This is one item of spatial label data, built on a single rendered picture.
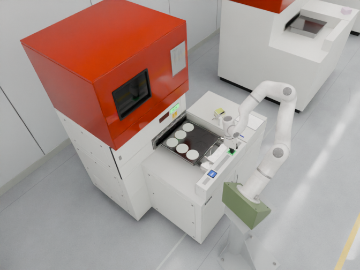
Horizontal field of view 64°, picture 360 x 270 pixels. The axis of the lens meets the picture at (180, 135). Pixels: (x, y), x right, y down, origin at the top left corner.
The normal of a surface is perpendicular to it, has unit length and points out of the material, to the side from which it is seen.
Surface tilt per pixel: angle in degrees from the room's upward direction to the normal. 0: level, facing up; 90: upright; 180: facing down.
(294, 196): 0
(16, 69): 90
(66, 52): 0
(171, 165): 0
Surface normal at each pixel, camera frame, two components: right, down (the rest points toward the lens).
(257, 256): -0.05, -0.66
